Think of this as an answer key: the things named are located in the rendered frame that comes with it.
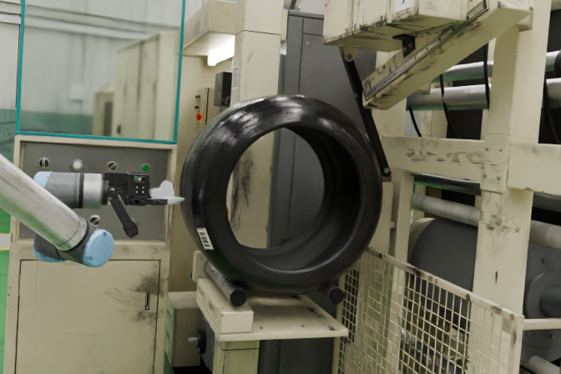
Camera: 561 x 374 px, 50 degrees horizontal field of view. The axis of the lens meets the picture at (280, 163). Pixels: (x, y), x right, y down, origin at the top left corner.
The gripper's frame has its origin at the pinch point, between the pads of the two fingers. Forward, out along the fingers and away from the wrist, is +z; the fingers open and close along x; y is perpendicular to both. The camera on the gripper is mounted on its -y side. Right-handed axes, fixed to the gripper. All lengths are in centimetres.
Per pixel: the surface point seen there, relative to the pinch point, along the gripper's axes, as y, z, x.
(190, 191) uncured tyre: 3.5, 1.8, -6.1
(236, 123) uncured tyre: 21.8, 12.1, -9.3
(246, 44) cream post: 47, 22, 26
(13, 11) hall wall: 178, -143, 880
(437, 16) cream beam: 50, 53, -35
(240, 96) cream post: 30.9, 21.6, 26.5
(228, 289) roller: -22.4, 13.5, -6.2
